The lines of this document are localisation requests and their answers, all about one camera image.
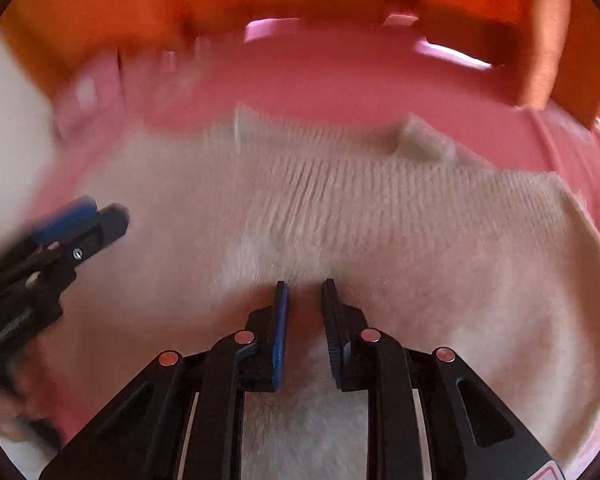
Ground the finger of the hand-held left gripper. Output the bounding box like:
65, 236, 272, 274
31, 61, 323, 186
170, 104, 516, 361
27, 196, 101, 247
55, 203, 131, 263

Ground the pink pillow with white dots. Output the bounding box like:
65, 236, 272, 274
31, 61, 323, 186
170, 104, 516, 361
55, 52, 128, 133

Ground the pink sweater with black hearts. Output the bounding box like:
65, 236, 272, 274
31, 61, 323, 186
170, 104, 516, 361
27, 105, 600, 480

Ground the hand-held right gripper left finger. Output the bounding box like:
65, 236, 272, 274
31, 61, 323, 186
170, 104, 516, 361
39, 280, 292, 480

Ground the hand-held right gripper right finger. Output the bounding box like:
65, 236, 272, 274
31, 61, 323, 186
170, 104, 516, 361
321, 279, 556, 480

